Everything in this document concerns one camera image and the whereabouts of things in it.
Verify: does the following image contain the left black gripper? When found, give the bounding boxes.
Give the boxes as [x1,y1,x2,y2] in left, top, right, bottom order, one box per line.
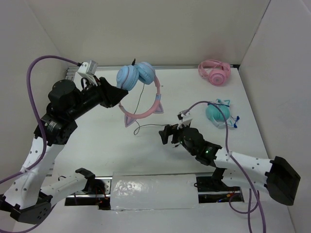
[68,75,129,119]

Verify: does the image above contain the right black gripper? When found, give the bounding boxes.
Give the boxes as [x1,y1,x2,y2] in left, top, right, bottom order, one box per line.
[158,120,196,155]

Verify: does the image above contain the blue pink cat-ear headphones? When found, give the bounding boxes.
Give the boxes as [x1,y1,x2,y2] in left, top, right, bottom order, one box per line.
[116,62,164,127]

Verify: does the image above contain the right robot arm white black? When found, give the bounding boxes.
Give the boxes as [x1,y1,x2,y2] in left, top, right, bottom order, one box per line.
[159,125,301,206]

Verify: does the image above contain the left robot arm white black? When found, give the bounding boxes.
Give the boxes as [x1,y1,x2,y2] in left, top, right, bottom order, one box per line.
[0,77,128,224]

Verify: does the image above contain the teal white cat-ear headphones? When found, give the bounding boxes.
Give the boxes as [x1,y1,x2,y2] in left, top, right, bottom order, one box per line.
[206,99,240,129]

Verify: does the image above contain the white sheet over base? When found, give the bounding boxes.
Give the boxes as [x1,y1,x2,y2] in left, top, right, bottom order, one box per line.
[110,174,199,211]

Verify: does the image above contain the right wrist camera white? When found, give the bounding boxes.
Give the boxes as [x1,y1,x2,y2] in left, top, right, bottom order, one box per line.
[177,110,193,129]

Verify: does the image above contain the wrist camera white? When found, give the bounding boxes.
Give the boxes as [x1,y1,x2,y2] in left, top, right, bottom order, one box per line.
[177,110,193,129]
[77,60,98,86]

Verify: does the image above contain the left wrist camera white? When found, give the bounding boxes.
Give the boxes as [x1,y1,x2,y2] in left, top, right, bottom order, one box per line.
[77,60,98,86]

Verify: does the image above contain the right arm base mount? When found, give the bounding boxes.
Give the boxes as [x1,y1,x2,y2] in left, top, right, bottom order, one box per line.
[193,168,243,204]

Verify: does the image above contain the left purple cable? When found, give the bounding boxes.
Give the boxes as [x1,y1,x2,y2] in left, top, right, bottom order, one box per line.
[0,55,81,233]

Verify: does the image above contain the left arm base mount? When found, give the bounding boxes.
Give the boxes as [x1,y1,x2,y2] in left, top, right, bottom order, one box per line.
[65,177,112,210]

